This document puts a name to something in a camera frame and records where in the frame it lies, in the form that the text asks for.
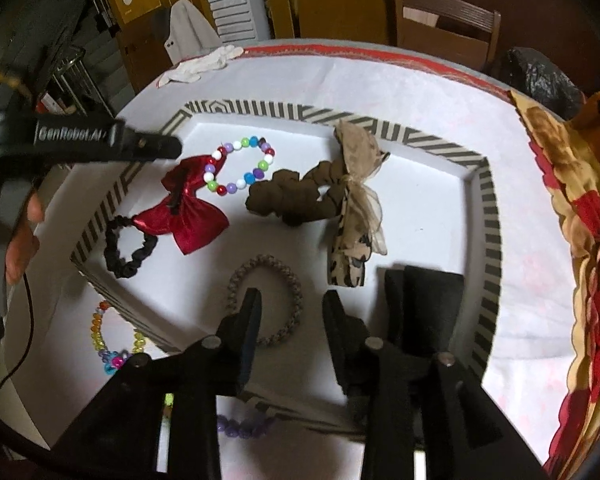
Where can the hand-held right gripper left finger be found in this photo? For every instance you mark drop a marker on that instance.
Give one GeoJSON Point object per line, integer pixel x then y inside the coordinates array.
{"type": "Point", "coordinates": [247, 350]}

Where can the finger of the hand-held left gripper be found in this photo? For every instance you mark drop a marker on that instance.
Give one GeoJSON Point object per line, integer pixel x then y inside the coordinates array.
{"type": "Point", "coordinates": [150, 145]}

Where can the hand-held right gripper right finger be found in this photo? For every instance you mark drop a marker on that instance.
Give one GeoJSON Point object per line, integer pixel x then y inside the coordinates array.
{"type": "Point", "coordinates": [340, 355]}

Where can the red satin bow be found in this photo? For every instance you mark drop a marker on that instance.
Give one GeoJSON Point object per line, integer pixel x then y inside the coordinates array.
{"type": "Point", "coordinates": [190, 215]}

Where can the striped jewelry box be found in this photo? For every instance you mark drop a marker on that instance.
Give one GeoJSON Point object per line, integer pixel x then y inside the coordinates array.
{"type": "Point", "coordinates": [430, 220]}

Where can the person's left hand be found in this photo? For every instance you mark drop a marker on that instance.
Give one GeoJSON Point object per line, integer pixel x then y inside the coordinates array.
{"type": "Point", "coordinates": [22, 252]}

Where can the white glove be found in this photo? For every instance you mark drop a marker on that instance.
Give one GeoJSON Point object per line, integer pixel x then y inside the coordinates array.
{"type": "Point", "coordinates": [200, 67]}

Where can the black cloth bow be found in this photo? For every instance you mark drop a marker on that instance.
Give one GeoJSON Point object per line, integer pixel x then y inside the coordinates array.
{"type": "Point", "coordinates": [425, 305]}

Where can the beige leopard hair bow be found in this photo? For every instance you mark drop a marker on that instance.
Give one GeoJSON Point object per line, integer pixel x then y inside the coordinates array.
{"type": "Point", "coordinates": [352, 240]}

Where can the white garment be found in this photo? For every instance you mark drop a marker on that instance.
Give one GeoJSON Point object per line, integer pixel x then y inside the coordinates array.
{"type": "Point", "coordinates": [190, 30]}

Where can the black scrunchie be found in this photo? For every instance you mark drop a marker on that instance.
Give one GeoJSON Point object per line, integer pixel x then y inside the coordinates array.
{"type": "Point", "coordinates": [122, 265]}

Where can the yellow wooden cabinet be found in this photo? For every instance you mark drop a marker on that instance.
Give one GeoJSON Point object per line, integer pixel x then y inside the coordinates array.
{"type": "Point", "coordinates": [140, 15]}

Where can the brown scrunchie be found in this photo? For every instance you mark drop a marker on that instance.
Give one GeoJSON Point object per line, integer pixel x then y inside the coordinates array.
{"type": "Point", "coordinates": [275, 195]}

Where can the white louvered door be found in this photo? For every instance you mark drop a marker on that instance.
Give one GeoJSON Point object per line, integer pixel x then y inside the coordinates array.
{"type": "Point", "coordinates": [235, 5]}

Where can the wooden board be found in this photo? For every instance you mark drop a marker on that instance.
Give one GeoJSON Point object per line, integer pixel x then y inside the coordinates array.
{"type": "Point", "coordinates": [345, 15]}

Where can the red and yellow fleece blanket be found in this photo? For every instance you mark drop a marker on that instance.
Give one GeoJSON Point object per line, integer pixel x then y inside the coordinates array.
{"type": "Point", "coordinates": [595, 240]}

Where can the dark wooden chair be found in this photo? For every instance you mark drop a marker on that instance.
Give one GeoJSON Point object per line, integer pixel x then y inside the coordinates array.
{"type": "Point", "coordinates": [445, 45]}

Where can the black plastic bag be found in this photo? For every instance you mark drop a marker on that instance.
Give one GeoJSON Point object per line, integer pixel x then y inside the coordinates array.
{"type": "Point", "coordinates": [540, 80]}

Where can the dark round wooden table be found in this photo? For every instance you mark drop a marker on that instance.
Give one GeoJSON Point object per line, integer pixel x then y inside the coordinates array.
{"type": "Point", "coordinates": [530, 5]}

